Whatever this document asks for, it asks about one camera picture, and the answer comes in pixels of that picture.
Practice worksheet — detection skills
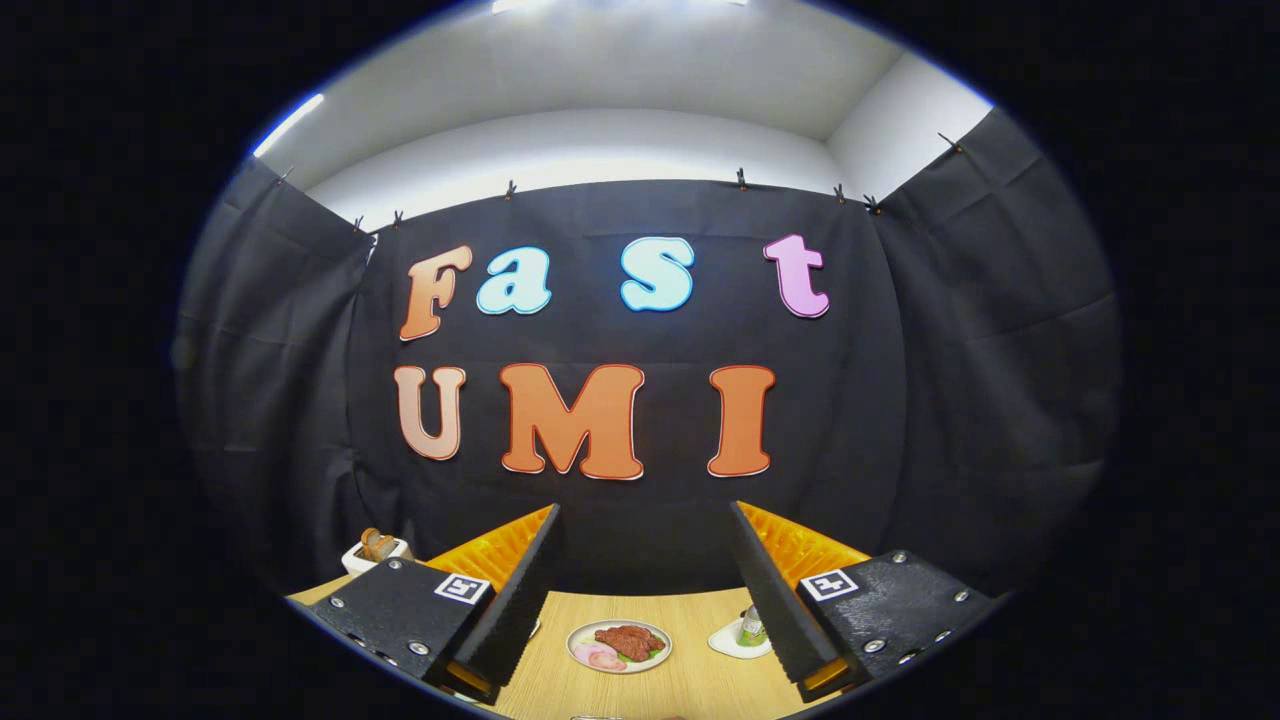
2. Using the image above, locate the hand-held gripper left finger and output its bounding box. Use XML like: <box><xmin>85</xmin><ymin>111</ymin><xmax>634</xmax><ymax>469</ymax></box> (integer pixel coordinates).
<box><xmin>303</xmin><ymin>503</ymin><xmax>561</xmax><ymax>707</ymax></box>

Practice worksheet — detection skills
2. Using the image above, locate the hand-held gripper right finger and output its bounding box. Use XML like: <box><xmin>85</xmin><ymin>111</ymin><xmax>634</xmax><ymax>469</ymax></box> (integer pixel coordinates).
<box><xmin>728</xmin><ymin>500</ymin><xmax>1003</xmax><ymax>705</ymax></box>

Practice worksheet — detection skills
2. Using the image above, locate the white square coaster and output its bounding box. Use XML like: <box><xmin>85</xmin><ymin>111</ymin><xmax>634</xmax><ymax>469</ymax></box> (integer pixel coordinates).
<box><xmin>708</xmin><ymin>618</ymin><xmax>773</xmax><ymax>660</ymax></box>

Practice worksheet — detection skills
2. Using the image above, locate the brown steak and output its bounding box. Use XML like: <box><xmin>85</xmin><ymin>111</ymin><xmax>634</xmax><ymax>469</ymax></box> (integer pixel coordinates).
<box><xmin>594</xmin><ymin>625</ymin><xmax>666</xmax><ymax>663</ymax></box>

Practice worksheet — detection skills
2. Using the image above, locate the white round food plate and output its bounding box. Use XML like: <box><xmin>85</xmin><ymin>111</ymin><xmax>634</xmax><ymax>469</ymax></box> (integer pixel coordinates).
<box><xmin>566</xmin><ymin>619</ymin><xmax>673</xmax><ymax>674</ymax></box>

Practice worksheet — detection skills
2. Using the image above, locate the white toaster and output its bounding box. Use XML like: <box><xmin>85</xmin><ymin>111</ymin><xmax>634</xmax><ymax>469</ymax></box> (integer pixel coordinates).
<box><xmin>342</xmin><ymin>538</ymin><xmax>413</xmax><ymax>577</ymax></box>

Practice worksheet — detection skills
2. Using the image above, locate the row of black cloth clips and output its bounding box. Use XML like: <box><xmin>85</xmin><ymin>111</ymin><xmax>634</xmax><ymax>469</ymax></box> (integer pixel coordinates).
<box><xmin>275</xmin><ymin>132</ymin><xmax>966</xmax><ymax>233</ymax></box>

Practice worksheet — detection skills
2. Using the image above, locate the narrow ceiling light strip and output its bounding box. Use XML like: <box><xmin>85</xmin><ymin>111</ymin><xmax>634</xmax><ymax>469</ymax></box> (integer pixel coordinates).
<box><xmin>252</xmin><ymin>93</ymin><xmax>326</xmax><ymax>158</ymax></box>

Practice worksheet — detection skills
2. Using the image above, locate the white ceiling light panel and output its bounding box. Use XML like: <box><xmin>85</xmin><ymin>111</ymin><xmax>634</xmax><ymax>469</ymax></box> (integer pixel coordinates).
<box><xmin>490</xmin><ymin>0</ymin><xmax>751</xmax><ymax>13</ymax></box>

